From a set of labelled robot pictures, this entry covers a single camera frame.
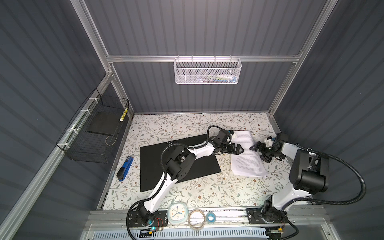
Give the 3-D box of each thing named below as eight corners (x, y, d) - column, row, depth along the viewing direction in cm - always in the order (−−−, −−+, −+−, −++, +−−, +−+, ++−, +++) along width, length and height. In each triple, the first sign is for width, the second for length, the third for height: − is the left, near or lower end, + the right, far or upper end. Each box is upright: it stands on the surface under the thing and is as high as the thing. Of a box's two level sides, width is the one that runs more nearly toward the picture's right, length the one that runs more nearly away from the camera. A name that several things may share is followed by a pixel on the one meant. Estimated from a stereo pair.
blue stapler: (117, 180, 88) (114, 178, 85) (128, 158, 97) (126, 155, 95) (123, 181, 88) (121, 179, 85) (134, 159, 97) (132, 156, 94)
